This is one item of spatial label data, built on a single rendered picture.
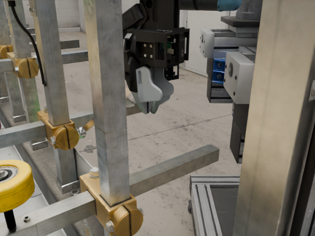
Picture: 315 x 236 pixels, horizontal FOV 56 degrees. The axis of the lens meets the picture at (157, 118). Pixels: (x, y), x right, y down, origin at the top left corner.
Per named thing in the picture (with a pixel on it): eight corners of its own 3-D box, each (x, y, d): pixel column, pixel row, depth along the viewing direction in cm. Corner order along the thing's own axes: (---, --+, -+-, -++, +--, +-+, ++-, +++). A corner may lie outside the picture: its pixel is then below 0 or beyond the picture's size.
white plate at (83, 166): (65, 164, 80) (60, 131, 76) (109, 219, 61) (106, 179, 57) (63, 165, 80) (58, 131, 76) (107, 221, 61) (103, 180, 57)
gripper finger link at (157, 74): (168, 118, 52) (168, 66, 49) (141, 111, 55) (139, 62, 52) (177, 113, 55) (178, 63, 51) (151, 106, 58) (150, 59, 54)
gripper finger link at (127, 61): (131, 94, 49) (129, 40, 46) (124, 93, 50) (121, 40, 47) (148, 87, 53) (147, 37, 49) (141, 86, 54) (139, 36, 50)
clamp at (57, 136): (59, 125, 75) (57, 106, 73) (80, 146, 65) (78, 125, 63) (36, 131, 72) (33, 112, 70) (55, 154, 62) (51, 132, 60)
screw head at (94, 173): (98, 170, 55) (97, 165, 54) (103, 175, 53) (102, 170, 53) (87, 174, 54) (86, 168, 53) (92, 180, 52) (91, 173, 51)
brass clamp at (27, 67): (29, 67, 90) (26, 50, 88) (42, 77, 80) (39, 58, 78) (7, 70, 87) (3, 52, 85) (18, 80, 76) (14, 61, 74)
